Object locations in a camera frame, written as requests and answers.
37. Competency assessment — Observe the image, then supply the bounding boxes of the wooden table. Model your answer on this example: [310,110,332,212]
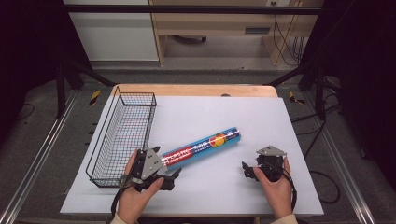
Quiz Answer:
[110,82,279,99]

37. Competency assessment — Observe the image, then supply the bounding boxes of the aluminium floor rail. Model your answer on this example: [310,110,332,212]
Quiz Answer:
[0,90,79,224]
[303,90,377,224]

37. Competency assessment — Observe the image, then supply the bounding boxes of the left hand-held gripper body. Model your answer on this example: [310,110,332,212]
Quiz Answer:
[131,147,176,191]

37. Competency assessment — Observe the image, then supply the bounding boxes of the black floor cable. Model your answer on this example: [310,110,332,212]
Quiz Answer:
[290,91,343,205]

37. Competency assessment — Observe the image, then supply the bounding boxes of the right hand-held gripper cable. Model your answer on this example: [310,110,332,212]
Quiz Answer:
[271,160,299,213]

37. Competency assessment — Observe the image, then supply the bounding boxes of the hand-held gripper cable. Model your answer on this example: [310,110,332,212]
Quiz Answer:
[110,175,133,219]
[271,160,299,213]

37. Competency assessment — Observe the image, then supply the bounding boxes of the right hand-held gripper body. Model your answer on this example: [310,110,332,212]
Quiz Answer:
[255,145,288,183]

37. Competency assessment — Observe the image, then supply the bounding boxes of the person's right hand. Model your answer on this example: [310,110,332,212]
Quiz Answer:
[252,156,294,220]

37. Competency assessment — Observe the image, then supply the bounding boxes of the wooden desk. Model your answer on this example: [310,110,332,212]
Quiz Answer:
[148,0,325,67]

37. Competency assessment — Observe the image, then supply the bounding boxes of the left hand-held gripper cable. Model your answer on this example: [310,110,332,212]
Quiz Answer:
[110,175,133,219]

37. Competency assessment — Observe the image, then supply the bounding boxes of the black curtain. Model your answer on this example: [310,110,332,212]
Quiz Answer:
[0,0,94,147]
[306,0,396,190]

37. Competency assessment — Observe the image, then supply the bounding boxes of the black metal stand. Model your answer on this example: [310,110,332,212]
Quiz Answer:
[266,46,328,121]
[55,46,117,119]

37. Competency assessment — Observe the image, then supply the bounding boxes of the black metal frame bar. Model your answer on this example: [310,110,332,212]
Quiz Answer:
[64,4,323,16]

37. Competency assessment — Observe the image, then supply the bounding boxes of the blue printed wrap roll tube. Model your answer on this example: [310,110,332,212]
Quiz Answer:
[160,126,243,173]

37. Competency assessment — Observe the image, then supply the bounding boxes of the black hanging cables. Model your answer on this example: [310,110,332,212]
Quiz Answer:
[270,1,307,67]

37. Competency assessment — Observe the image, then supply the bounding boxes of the white table sheet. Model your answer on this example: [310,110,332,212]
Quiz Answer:
[59,95,325,218]

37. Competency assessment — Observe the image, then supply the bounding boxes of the black wire basket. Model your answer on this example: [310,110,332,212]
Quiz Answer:
[85,86,158,189]

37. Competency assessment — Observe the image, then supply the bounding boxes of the yellow black tape marker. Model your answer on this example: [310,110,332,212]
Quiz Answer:
[89,89,103,107]
[287,90,306,105]

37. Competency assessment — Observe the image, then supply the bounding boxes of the white cabinet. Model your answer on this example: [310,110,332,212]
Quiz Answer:
[63,0,160,63]

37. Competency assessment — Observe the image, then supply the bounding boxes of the person's left hand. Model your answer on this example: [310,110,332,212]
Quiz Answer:
[116,149,165,224]

